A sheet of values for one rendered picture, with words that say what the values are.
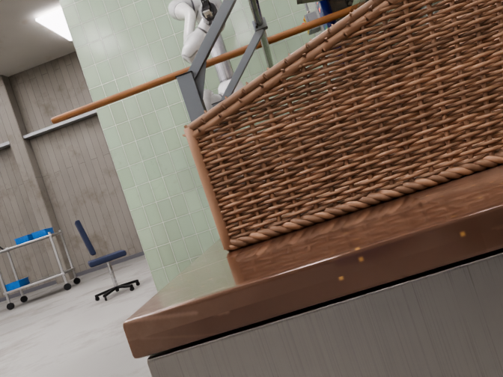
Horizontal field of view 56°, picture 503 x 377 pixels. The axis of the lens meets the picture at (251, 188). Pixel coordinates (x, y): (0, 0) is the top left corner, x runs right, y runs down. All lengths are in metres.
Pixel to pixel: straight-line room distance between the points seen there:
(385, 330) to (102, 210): 10.05
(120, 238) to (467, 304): 9.99
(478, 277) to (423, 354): 0.07
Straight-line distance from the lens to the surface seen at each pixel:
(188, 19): 2.73
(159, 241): 3.41
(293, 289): 0.34
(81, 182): 10.49
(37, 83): 11.07
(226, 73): 2.92
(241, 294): 0.34
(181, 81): 1.18
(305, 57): 0.55
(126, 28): 3.58
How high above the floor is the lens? 0.64
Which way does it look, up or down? level
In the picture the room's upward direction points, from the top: 19 degrees counter-clockwise
